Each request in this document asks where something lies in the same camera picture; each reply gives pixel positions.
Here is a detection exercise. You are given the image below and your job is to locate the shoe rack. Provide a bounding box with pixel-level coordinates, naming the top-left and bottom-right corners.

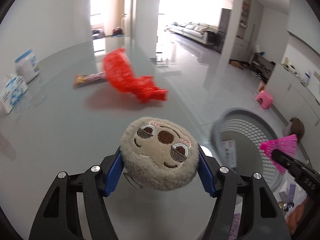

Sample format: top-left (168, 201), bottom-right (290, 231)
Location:
top-left (250, 52), bottom-right (275, 80)

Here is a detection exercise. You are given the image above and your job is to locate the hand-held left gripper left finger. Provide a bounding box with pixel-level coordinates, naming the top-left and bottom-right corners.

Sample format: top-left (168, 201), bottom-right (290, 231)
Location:
top-left (29, 147), bottom-right (123, 240)

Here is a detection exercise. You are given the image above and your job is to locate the grey plastic basket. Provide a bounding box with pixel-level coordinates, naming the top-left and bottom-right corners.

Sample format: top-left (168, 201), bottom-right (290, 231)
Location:
top-left (211, 107), bottom-right (285, 193)

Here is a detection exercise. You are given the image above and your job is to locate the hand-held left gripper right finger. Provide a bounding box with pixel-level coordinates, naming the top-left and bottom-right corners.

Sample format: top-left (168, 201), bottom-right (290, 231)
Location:
top-left (197, 144), bottom-right (292, 240)

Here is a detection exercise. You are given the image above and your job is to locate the pink snack packet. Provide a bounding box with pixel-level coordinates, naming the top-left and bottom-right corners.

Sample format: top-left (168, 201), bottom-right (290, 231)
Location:
top-left (73, 71), bottom-right (107, 88)

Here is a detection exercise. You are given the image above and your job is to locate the white jar with blue lid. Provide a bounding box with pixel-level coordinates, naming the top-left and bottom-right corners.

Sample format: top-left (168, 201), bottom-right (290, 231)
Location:
top-left (14, 49), bottom-right (40, 83)

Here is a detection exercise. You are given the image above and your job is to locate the grey toothpaste box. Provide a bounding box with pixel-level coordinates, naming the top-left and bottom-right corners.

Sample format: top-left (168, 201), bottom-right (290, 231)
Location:
top-left (221, 139), bottom-right (238, 168)

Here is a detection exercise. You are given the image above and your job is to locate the brown round object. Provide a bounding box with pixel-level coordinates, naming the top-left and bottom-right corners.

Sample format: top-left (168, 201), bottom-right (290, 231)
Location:
top-left (283, 117), bottom-right (305, 139)

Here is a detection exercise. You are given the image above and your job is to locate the cardboard box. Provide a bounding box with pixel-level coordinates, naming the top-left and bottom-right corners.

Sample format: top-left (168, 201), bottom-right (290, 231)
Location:
top-left (229, 59), bottom-right (250, 70)

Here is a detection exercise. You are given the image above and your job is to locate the low white cabinet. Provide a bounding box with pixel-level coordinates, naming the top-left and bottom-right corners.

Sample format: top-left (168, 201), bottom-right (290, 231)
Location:
top-left (267, 62), bottom-right (320, 130)

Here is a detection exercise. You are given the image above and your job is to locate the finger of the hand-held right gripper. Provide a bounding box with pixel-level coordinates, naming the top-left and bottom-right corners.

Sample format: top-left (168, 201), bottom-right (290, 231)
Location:
top-left (271, 149), bottom-right (320, 198)

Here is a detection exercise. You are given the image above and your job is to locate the white bottle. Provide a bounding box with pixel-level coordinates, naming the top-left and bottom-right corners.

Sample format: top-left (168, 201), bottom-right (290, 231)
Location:
top-left (301, 70), bottom-right (312, 85)

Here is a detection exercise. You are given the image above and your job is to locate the beige plush sloth keychain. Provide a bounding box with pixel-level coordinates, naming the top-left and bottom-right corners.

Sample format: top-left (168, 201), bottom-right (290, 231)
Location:
top-left (119, 116), bottom-right (200, 192)

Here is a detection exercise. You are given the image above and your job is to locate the pink plastic stool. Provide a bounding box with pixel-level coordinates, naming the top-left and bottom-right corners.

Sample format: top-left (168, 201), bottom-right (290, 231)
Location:
top-left (255, 90), bottom-right (274, 110)

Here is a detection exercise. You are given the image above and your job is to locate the grey sofa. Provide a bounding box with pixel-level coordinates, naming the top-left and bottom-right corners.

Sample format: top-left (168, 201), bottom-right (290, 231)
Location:
top-left (170, 22), bottom-right (220, 46)

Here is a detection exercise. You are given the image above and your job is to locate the red plastic bag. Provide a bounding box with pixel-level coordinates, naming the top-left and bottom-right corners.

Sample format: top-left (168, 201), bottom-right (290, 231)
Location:
top-left (102, 47), bottom-right (168, 103)

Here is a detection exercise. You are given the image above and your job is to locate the white blue tissue pack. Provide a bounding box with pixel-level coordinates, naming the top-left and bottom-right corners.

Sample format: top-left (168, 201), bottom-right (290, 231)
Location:
top-left (0, 74), bottom-right (28, 113)

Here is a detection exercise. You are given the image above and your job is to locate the tall white shelf cabinet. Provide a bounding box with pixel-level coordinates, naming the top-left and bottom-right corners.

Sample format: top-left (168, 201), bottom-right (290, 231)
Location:
top-left (230, 0), bottom-right (264, 64)

